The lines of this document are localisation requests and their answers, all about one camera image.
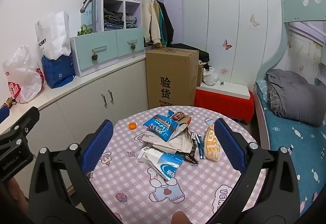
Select white low cabinet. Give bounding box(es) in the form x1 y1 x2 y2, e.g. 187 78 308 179
0 57 149 204

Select thin blue white wrapper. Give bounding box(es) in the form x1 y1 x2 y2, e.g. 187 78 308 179
196 135 206 159

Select teal drawer unit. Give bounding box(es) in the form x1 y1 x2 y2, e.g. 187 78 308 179
70 27 145 78

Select beige paper bag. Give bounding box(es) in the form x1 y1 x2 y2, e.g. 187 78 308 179
141 122 196 154

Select green hanging garment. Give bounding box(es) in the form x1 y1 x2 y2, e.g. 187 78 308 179
158 2 167 46

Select pale teal paper bag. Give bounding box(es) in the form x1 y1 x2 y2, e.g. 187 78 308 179
81 7 98 33

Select small white plastic bag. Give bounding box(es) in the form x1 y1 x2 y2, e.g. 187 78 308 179
202 67 219 86

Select small brown packet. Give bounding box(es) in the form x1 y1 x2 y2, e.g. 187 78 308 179
1 98 17 110

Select small cardboard box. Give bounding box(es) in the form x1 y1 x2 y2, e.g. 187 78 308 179
197 63 204 87

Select white plastic bag red print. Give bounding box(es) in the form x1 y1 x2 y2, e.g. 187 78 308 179
2 44 45 104

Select black hanging jacket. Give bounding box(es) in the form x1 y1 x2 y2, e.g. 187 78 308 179
160 1 175 44

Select large blue snack packet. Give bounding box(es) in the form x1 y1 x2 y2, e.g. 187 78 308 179
142 109 180 142

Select dark brown wrapper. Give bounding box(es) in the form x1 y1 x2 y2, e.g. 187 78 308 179
185 141 199 164

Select cream hanging jacket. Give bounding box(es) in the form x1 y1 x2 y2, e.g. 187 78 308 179
141 0 161 44

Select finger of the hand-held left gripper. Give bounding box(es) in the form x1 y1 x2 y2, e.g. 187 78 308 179
0 106 11 124
0 106 40 154

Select blue bag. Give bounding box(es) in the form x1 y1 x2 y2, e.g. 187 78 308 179
41 54 76 89

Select orange yellow snack packet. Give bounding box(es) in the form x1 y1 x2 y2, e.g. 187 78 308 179
205 124 222 162

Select pale butterfly sticker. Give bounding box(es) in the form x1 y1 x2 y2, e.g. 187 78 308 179
250 14 261 28

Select red snack packet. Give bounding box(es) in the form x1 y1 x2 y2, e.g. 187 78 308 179
171 110 192 126

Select blue candy print bedsheet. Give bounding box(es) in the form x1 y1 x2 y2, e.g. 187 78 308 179
256 79 326 214

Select white and blue packet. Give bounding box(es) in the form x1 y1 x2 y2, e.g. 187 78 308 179
138 146 185 181

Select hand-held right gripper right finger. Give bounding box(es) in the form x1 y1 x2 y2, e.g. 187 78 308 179
207 118 300 224

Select tall cardboard box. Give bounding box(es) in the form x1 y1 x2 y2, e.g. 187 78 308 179
145 47 199 110

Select dark folded clothes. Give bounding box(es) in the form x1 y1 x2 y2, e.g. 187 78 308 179
103 8 124 31

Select grey checked cloth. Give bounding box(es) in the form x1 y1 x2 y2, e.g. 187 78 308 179
267 84 281 112

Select person's right hand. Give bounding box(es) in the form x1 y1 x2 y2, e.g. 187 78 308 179
173 211 190 224

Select grey pillow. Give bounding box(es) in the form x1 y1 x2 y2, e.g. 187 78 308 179
265 69 326 128

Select person's left hand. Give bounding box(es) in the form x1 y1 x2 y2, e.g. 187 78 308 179
9 178 29 214

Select white wardrobe doors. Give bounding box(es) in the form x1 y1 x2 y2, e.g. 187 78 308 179
181 0 292 87

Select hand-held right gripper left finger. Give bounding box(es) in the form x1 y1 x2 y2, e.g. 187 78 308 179
29 119 121 224

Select red storage bench white lid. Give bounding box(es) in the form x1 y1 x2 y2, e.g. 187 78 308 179
195 81 255 125

